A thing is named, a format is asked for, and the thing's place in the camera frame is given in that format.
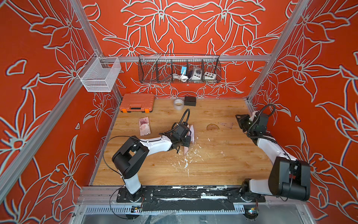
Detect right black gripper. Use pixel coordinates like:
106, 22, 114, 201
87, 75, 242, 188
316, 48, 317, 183
234, 114, 256, 134

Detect pink ruler set pouch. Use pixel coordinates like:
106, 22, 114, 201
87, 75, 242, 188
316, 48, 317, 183
183, 125, 195, 155

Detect clear triangle ruler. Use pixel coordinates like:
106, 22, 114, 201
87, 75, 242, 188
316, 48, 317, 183
220, 122, 234, 129

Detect clear protractor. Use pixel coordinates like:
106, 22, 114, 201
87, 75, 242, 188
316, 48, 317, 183
207, 124, 220, 131

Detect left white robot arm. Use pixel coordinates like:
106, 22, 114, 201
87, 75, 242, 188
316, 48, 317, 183
112, 122, 194, 202

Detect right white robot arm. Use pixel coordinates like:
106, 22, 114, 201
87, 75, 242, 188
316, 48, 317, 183
235, 112, 310, 202

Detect clear tape roll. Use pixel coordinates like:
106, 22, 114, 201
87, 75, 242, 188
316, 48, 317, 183
173, 99, 185, 110

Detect small black box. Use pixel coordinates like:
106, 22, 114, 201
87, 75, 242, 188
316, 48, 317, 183
184, 96, 197, 106

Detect pink banknote bundle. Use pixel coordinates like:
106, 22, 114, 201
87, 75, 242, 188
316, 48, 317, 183
139, 117, 151, 136

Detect white button box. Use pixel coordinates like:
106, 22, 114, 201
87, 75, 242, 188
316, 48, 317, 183
204, 72, 217, 81

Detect orange plastic tool case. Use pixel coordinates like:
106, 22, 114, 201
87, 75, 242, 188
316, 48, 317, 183
119, 93, 155, 113

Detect blue small box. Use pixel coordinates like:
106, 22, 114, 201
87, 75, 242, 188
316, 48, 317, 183
180, 66, 187, 75

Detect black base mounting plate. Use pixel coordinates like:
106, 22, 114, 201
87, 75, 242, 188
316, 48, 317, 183
116, 185, 266, 203

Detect black wire wall basket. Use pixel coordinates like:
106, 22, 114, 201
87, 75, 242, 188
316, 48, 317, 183
138, 53, 222, 84

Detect clear plastic wall bin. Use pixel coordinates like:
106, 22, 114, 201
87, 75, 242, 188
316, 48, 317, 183
79, 58, 122, 92

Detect white cable duct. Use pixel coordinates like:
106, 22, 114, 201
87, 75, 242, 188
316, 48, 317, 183
84, 205, 245, 215

